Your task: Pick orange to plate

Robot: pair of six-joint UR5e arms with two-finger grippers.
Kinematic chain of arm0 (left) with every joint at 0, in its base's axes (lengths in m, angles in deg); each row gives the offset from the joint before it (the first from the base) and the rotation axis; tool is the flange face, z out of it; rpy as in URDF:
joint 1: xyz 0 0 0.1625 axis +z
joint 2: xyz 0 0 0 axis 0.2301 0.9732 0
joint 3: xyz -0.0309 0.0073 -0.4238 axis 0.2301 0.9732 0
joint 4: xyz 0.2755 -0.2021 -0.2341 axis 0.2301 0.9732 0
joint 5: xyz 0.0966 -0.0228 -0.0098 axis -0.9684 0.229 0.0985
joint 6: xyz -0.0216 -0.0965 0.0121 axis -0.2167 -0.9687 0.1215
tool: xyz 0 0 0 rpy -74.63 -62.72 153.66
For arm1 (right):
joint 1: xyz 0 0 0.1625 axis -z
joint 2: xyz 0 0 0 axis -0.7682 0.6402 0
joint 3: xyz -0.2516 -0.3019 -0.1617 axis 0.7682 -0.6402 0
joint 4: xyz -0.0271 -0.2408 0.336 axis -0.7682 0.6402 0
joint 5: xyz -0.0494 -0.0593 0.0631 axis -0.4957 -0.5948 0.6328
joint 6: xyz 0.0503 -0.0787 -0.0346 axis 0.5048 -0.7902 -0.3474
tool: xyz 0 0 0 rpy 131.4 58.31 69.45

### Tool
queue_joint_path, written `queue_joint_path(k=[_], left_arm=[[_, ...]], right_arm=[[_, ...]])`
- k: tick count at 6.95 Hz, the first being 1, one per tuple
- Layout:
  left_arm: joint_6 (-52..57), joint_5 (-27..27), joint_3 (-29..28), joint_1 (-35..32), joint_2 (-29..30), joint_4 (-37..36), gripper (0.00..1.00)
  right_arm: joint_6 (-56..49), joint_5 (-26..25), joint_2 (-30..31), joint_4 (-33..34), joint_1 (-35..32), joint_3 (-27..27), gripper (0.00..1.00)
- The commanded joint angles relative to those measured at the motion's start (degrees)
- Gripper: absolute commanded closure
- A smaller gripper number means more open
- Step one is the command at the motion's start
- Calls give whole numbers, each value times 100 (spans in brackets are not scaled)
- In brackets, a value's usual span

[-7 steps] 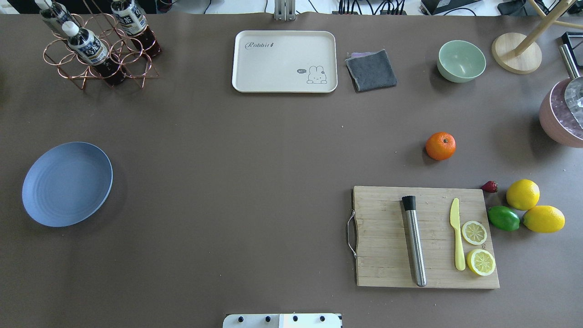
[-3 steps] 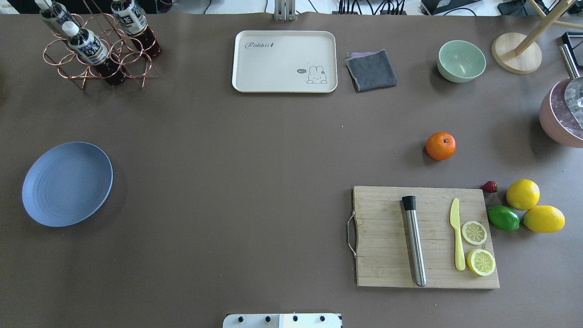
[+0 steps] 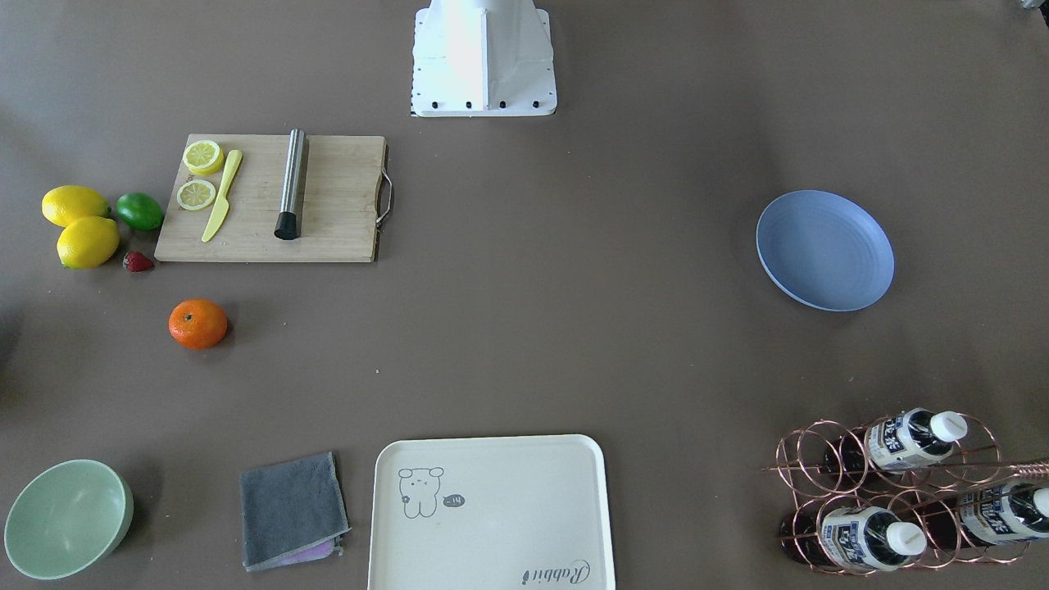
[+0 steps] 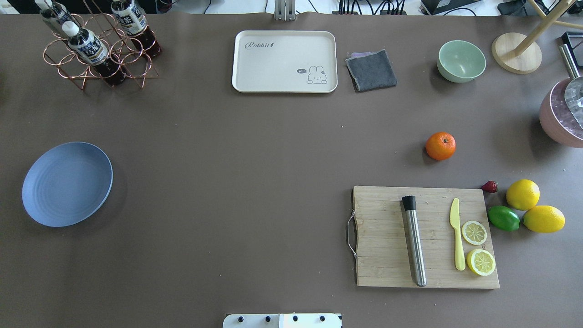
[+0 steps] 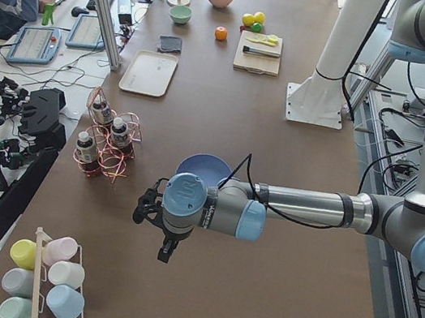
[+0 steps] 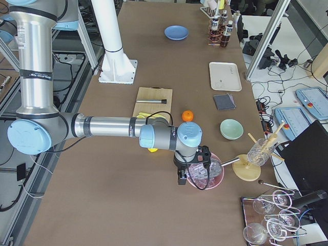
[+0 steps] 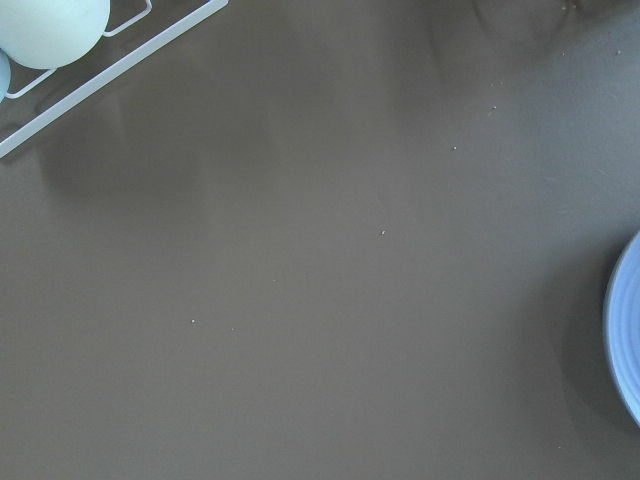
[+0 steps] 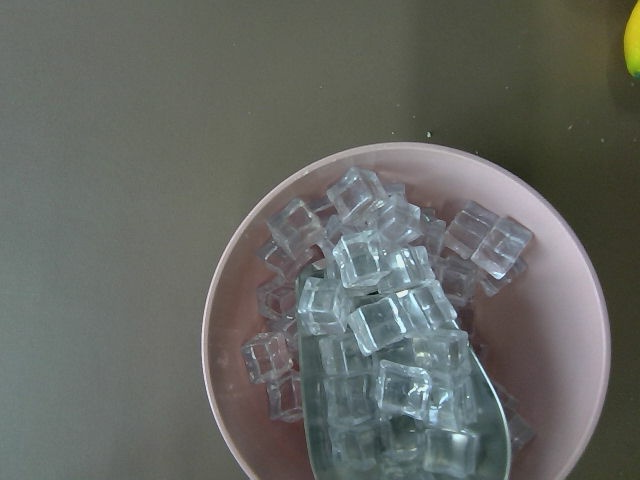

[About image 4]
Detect grey folded cloth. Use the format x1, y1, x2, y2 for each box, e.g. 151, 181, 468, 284
344, 49, 398, 92

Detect tea bottle back left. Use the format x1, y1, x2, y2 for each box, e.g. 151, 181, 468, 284
35, 0, 77, 38

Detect tea bottle front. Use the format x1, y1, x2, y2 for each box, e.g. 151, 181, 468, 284
61, 21, 126, 86

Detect copper wire bottle rack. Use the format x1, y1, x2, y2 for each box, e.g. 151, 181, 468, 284
42, 0, 161, 90

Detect green bowl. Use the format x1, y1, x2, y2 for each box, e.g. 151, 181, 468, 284
437, 40, 486, 83

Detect wooden stand round base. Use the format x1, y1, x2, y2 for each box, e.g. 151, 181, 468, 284
491, 0, 583, 75

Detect red strawberry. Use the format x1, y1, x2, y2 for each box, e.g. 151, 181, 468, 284
481, 180, 498, 193

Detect tea bottle back right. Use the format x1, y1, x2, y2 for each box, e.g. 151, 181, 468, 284
111, 0, 162, 57

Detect yellow lemon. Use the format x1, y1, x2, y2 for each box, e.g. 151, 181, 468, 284
506, 179, 541, 210
522, 205, 566, 233

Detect tea bottle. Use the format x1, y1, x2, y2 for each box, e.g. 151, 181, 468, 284
111, 0, 162, 57
61, 21, 126, 86
35, 0, 77, 38

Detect green lime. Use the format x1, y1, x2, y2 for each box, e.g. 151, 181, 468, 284
487, 205, 521, 232

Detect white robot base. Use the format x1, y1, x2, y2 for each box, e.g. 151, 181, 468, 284
222, 313, 343, 328

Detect yellow lemon lower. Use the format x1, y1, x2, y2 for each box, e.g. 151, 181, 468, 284
522, 205, 566, 233

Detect yellow lemon upper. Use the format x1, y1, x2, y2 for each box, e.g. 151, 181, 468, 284
506, 179, 541, 210

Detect yellow plastic knife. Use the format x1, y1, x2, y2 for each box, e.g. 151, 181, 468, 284
450, 198, 466, 271

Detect steel muddler black tip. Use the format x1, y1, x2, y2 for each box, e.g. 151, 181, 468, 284
402, 195, 427, 287

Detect cream rabbit tray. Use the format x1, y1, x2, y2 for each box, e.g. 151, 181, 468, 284
231, 31, 338, 93

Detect lemon slice upper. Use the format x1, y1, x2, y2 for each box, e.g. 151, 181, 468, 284
461, 220, 488, 246

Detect pink pot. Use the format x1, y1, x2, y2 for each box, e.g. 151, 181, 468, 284
539, 78, 583, 148

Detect lemon half lower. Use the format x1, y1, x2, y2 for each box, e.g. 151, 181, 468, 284
466, 249, 496, 277

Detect orange fruit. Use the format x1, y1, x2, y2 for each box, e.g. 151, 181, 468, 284
425, 132, 456, 161

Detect wooden cutting board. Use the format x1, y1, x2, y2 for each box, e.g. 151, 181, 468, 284
353, 185, 500, 289

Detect blue round plate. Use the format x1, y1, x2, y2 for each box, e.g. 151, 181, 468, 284
21, 142, 114, 227

